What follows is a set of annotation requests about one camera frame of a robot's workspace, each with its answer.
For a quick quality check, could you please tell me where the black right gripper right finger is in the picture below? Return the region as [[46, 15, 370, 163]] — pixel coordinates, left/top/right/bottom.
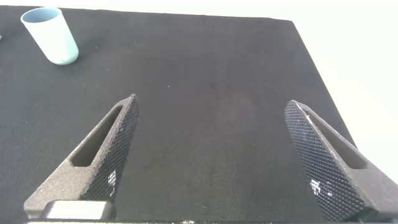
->
[[284, 100, 398, 223]]

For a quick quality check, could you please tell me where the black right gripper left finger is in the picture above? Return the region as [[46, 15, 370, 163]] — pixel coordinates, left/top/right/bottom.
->
[[23, 93, 140, 219]]

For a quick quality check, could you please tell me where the teal plastic cup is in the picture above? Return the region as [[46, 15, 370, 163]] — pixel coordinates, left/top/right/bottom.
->
[[21, 6, 80, 65]]

